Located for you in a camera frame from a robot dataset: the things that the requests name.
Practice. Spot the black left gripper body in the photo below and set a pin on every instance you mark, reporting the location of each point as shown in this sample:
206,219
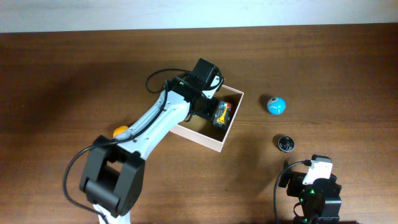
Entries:
207,106

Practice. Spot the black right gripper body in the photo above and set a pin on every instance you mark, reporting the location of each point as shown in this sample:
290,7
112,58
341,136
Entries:
296,188

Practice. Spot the red toy fire truck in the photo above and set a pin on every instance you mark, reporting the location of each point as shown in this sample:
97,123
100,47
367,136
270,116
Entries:
222,116

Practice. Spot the beige cardboard box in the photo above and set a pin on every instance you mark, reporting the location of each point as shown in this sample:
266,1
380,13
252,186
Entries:
202,131

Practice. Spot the yellow toy dog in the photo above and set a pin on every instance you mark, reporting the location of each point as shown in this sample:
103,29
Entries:
119,130

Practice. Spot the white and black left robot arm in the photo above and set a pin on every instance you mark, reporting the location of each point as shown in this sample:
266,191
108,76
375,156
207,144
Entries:
113,176

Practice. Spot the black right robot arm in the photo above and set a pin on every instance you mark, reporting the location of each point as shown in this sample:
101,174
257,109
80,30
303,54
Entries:
320,201

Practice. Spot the black round cap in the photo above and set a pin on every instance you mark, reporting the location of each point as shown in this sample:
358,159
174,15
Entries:
286,144

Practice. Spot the blue and white ball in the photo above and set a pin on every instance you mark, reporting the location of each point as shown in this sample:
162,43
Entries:
276,105

